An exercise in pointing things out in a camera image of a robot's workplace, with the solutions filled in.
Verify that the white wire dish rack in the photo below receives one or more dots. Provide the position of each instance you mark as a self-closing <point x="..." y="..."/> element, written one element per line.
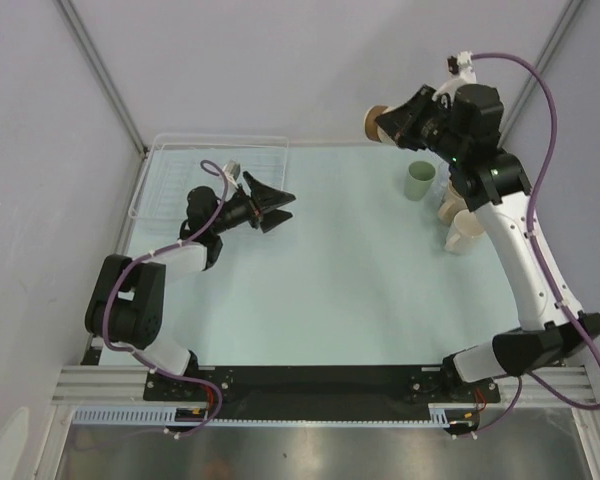
<point x="173" y="168"/>

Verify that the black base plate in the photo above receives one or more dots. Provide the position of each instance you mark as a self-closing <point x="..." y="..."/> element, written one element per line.
<point x="339" y="393"/>

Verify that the light green cup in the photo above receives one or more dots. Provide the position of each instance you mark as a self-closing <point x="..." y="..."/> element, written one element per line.
<point x="420" y="176"/>

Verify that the clear glass cup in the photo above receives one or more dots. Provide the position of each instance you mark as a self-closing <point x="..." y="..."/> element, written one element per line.
<point x="440" y="182"/>

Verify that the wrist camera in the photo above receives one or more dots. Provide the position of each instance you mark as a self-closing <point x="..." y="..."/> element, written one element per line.
<point x="232" y="171"/>
<point x="461" y="69"/>

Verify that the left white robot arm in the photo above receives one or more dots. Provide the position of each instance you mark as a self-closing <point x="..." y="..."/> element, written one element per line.
<point x="127" y="304"/>

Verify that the beige patterned mug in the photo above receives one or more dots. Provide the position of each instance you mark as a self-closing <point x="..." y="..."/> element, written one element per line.
<point x="452" y="204"/>

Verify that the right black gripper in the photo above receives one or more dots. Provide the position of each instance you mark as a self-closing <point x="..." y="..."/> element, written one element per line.
<point x="402" y="123"/>

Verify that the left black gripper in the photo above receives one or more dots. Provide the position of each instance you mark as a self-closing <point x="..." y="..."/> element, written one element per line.
<point x="264" y="198"/>

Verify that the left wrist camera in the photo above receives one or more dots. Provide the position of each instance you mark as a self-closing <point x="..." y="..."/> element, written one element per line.
<point x="232" y="171"/>

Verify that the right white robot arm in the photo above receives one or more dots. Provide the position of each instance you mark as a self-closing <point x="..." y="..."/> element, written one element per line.
<point x="552" y="324"/>

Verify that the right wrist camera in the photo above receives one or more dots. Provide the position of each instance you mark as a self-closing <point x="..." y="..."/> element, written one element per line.
<point x="461" y="69"/>

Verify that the white ceramic mug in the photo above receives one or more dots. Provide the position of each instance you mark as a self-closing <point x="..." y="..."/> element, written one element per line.
<point x="464" y="233"/>

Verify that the brown beige cup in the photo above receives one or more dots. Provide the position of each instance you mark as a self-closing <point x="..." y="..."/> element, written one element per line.
<point x="371" y="129"/>

